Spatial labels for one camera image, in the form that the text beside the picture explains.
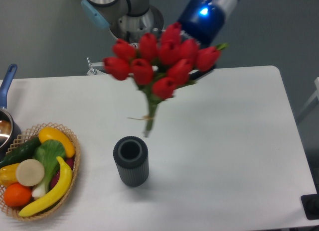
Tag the orange fruit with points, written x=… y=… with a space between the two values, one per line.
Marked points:
x=17 y=195

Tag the green bok choy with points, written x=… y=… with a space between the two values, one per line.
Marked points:
x=46 y=154

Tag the dark grey ribbed vase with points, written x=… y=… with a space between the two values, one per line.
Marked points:
x=131 y=156

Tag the white furniture frame right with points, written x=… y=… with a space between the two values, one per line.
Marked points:
x=310 y=104

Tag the green cucumber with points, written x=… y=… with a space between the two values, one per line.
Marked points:
x=21 y=153

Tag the yellow bell pepper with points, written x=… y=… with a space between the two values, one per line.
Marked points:
x=7 y=175

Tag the round beige disc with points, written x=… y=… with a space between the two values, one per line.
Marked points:
x=29 y=172

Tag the yellow banana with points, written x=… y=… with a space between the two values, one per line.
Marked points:
x=54 y=195

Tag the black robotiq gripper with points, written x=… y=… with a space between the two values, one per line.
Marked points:
x=202 y=20

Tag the black device at table edge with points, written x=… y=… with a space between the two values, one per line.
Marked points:
x=311 y=206

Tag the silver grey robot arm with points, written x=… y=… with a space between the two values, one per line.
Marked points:
x=130 y=19

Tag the blue handled saucepan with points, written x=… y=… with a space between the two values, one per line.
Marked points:
x=9 y=130

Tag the red tulip bouquet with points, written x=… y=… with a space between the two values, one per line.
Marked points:
x=159 y=65

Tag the woven wicker basket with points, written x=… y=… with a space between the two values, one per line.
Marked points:
x=75 y=154

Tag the yellow squash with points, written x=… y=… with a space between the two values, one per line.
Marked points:
x=50 y=133

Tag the red purple vegetable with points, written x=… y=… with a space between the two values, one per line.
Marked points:
x=54 y=180

